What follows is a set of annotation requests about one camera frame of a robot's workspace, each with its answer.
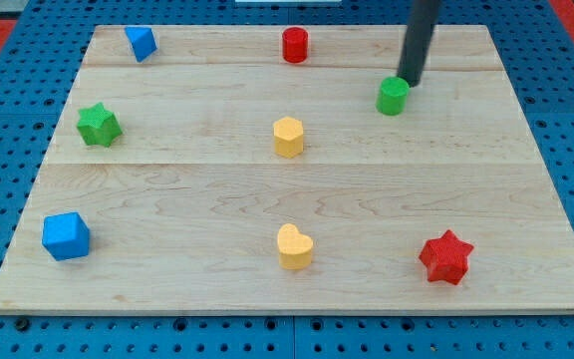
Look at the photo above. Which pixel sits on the green star block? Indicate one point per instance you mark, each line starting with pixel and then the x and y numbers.
pixel 98 126

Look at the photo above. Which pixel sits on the yellow heart block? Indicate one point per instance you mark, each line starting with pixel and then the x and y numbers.
pixel 295 249

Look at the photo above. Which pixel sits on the blue triangular prism block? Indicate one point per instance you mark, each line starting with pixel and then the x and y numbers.
pixel 142 41

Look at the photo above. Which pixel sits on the yellow hexagon block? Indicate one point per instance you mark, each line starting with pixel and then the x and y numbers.
pixel 288 136

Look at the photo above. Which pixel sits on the red star block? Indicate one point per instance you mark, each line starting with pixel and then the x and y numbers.
pixel 446 258

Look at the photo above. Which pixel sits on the red cylinder block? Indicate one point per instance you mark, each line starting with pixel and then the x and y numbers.
pixel 295 42

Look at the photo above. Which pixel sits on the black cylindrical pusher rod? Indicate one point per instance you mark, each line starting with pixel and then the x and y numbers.
pixel 417 42

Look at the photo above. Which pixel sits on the light wooden board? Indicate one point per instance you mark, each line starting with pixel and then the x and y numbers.
pixel 185 205

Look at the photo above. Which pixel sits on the blue cube block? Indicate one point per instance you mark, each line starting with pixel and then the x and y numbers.
pixel 66 236

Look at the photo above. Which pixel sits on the green cylinder block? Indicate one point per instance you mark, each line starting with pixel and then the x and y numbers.
pixel 392 96

